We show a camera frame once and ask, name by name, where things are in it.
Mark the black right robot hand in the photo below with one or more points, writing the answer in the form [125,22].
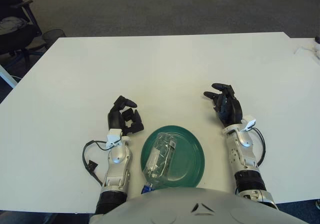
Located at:
[231,109]

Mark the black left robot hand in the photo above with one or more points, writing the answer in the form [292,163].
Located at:
[115,118]

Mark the clear bottle with blue cap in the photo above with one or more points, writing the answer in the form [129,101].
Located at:
[160,159]

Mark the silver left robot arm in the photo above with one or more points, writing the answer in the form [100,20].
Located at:
[117,161]

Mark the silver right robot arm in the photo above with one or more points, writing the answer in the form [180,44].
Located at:
[243,159]

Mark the green round plate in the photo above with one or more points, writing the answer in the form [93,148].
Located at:
[187,156]

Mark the grey robot torso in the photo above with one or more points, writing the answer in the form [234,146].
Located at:
[200,206]

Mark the black mesh wastebasket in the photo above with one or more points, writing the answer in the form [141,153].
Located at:
[52,35]

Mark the small black object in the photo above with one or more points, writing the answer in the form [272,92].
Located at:
[318,39]

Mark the white table leg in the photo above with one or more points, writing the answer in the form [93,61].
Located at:
[7,76]

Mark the black office chair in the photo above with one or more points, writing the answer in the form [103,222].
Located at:
[22,37]

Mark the grey cloth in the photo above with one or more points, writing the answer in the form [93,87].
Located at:
[11,23]

